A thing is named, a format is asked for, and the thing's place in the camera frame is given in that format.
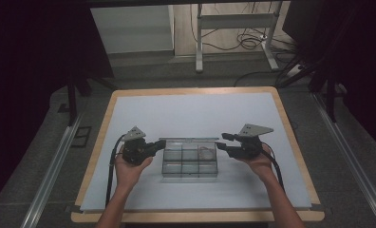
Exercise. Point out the aluminium rail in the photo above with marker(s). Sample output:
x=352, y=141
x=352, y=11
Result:
x=350, y=158
x=50, y=177

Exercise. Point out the black stand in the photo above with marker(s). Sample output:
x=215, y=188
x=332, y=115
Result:
x=71, y=101
x=330, y=98

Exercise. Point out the white metal stand frame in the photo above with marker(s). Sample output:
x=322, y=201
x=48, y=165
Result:
x=233, y=21

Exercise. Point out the white panel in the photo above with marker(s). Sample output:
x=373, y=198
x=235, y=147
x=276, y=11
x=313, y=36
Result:
x=132, y=28

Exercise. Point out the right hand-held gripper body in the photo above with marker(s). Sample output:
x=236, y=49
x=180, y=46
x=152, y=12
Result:
x=248, y=148

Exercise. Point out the white table mat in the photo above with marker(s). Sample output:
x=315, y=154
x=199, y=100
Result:
x=192, y=107

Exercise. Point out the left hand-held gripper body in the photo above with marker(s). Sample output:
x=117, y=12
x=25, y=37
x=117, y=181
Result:
x=135, y=152

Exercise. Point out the grey tape piece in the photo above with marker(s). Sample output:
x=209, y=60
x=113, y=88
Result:
x=73, y=209
x=316, y=208

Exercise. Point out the person's left hand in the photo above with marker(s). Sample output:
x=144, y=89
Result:
x=127, y=175

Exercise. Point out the clear plastic compartment box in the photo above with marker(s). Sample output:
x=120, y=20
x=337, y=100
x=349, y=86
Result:
x=189, y=166

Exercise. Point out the person's right hand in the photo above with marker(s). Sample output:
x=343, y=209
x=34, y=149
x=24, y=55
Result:
x=262, y=166

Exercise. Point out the wooden table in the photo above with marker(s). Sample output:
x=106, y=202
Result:
x=192, y=90

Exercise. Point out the white power strip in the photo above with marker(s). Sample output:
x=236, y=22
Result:
x=294, y=71

